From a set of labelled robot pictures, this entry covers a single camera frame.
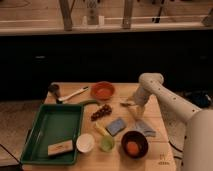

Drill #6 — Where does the metal fork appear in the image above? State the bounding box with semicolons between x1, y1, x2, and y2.
120;102;136;107

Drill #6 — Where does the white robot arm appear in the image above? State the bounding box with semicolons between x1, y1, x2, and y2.
132;73;213;171

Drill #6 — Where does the green plastic cup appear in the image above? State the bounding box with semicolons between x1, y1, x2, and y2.
100;136;115;152

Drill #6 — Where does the white plastic cup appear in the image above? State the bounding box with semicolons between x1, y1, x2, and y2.
76;133;95;153

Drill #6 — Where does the blue-grey cloth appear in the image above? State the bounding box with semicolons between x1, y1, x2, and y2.
135;120;156;137

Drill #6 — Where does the blue sponge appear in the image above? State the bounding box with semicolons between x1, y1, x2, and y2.
106;118;126;136

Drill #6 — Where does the bunch of dark grapes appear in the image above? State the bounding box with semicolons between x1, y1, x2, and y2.
91;104;112;121

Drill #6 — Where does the dark bowl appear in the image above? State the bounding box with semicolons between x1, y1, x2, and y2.
121;131;149;159

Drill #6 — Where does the orange ball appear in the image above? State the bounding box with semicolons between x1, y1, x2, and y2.
126;141;139;156

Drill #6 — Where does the orange bowl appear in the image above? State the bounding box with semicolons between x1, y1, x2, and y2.
90;81;115;100

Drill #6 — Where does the yellow banana toy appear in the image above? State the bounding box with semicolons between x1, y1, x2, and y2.
94;122;109;136

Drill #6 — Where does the green curved vegetable toy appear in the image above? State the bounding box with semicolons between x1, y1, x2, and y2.
78;100;100;106

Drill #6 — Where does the green plastic tray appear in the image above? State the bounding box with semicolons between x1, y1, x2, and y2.
20;104;84;165

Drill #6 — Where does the wooden block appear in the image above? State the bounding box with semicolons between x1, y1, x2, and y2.
48;140;73;156

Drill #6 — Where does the white device on shelf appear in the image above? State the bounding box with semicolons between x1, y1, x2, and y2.
83;0;101;25

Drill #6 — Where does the black cable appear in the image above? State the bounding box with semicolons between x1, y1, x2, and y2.
167;133;184;158

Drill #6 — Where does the white-handled brush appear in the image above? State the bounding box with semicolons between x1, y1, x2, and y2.
48;84;88;104

